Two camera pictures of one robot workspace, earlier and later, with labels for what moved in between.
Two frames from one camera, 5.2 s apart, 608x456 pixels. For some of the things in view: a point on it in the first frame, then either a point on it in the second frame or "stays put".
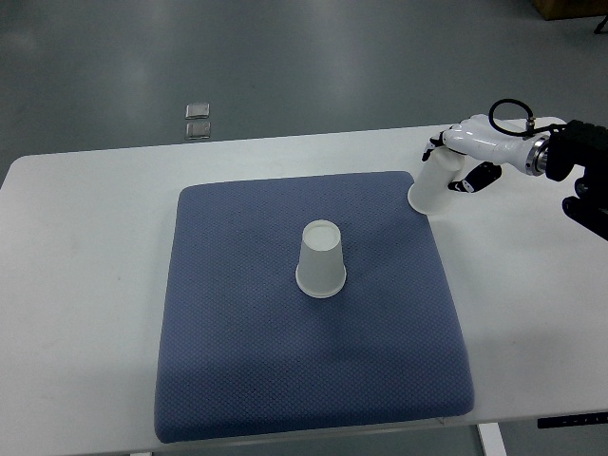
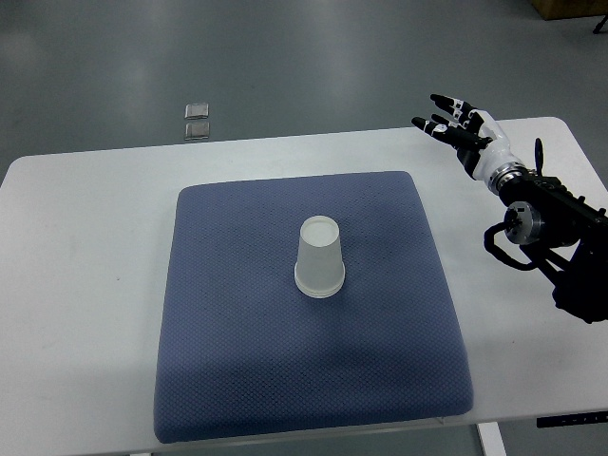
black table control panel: (573, 421) stays put
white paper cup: (429, 193) -> (319, 270)
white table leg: (492, 439) stays put
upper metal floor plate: (198, 111) stays put
